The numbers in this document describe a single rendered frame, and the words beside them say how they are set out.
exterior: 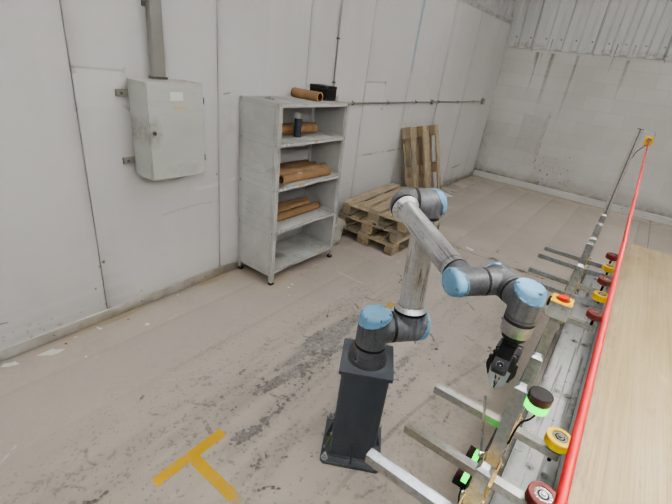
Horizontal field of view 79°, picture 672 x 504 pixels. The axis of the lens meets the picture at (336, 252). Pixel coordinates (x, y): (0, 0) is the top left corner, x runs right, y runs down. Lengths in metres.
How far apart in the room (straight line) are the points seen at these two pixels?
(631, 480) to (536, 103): 7.78
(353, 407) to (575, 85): 7.52
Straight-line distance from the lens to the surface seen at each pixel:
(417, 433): 1.44
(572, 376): 2.41
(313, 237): 4.40
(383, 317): 1.88
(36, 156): 2.88
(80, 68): 2.91
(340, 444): 2.33
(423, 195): 1.75
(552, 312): 1.66
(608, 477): 1.56
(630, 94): 8.67
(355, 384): 2.03
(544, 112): 8.83
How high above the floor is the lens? 1.90
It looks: 25 degrees down
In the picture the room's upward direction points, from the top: 7 degrees clockwise
